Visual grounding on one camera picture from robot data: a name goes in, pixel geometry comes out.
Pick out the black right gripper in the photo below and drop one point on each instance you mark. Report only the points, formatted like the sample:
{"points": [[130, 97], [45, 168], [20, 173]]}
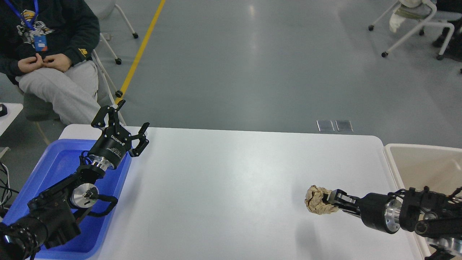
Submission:
{"points": [[377, 211]]}

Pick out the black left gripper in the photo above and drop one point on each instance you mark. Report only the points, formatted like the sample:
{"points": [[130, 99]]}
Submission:
{"points": [[115, 140]]}

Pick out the brown paper ball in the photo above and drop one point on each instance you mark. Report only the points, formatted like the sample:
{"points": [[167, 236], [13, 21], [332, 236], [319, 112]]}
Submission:
{"points": [[316, 203]]}

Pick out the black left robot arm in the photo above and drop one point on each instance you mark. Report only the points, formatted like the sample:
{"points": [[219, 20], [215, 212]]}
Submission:
{"points": [[55, 214]]}

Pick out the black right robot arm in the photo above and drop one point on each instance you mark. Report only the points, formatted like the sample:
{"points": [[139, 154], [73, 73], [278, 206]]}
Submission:
{"points": [[429, 214]]}

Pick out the metal floor plate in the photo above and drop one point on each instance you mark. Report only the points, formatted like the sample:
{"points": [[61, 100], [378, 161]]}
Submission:
{"points": [[325, 126], [344, 125]]}

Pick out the beige plastic bin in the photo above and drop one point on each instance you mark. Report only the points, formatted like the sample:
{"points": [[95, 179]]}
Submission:
{"points": [[413, 165]]}

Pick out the white side table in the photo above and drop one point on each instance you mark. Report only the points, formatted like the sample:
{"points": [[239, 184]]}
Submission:
{"points": [[11, 112]]}

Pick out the seated person in black hoodie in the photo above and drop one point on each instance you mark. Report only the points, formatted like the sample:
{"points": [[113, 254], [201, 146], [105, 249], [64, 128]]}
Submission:
{"points": [[46, 50]]}

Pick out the white chair right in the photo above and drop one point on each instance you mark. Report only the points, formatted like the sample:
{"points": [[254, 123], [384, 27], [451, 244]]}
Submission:
{"points": [[418, 14]]}

